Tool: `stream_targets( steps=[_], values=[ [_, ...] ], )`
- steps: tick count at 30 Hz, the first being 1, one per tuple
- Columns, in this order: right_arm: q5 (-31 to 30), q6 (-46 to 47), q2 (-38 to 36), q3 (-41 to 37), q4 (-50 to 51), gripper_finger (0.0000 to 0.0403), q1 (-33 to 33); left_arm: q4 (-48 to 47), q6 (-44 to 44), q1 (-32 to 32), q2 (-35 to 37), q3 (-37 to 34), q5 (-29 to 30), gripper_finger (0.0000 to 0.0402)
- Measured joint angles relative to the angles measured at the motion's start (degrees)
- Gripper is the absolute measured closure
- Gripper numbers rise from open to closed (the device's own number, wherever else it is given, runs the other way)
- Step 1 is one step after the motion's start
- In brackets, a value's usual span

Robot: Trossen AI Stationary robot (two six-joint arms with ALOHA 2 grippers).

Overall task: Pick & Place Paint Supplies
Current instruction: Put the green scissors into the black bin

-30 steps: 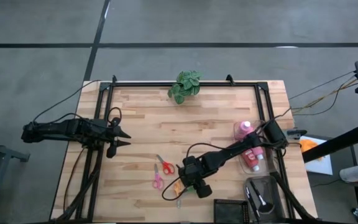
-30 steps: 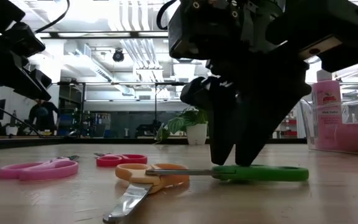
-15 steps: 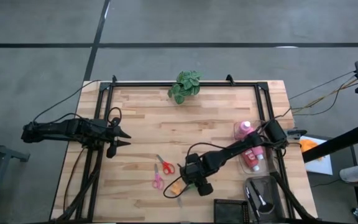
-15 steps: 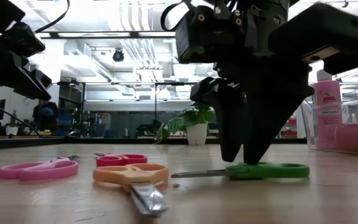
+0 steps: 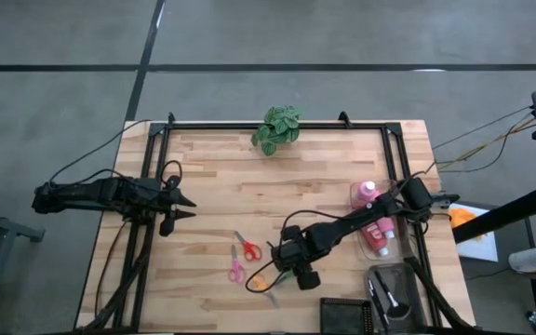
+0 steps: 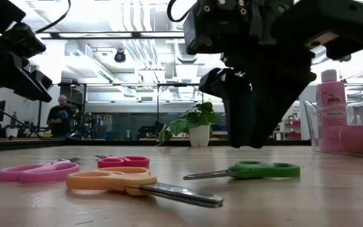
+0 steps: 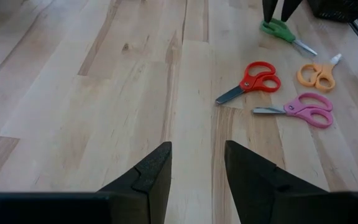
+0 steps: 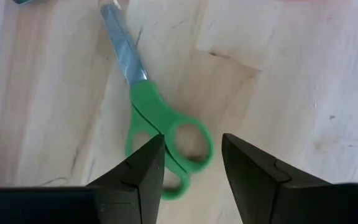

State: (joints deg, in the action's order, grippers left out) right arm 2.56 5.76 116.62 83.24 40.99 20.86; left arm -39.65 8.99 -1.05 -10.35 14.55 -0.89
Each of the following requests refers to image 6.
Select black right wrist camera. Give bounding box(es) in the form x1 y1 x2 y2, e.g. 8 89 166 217
183 0 258 56

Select clear plastic bin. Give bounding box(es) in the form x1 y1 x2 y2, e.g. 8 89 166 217
304 96 363 158

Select green-handled scissors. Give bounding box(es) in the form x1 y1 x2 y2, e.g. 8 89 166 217
183 160 301 181

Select red-handled scissors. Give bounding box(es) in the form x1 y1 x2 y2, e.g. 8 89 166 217
95 153 151 170

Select person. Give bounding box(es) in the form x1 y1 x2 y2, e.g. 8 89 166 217
46 94 74 139

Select potted green plant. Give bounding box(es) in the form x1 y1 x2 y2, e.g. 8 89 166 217
158 101 220 148

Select shelf with red bins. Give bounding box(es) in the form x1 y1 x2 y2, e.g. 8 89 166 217
284 110 303 140

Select black background table frame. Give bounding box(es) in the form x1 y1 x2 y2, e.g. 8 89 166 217
52 82 205 139

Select orange-handled scissors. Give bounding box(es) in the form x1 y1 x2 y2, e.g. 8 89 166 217
65 166 225 209

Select black metal table frame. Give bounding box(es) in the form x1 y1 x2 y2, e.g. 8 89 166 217
0 138 313 153

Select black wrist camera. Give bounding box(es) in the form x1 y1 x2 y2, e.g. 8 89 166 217
183 0 258 56
0 22 47 59

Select black beam with lights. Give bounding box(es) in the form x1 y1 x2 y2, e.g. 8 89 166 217
41 30 185 40

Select pink-handled scissors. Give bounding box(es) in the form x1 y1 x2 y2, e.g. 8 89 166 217
0 156 81 185

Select black hanging camera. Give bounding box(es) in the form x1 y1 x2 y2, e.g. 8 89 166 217
113 49 127 64

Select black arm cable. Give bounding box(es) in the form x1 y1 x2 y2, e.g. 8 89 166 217
0 99 45 140

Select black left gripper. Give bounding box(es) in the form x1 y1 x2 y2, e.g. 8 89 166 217
0 31 53 103

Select pink paint bottle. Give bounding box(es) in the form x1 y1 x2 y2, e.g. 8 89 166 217
315 69 348 153

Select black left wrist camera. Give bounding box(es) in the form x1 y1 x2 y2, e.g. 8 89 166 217
0 22 47 59

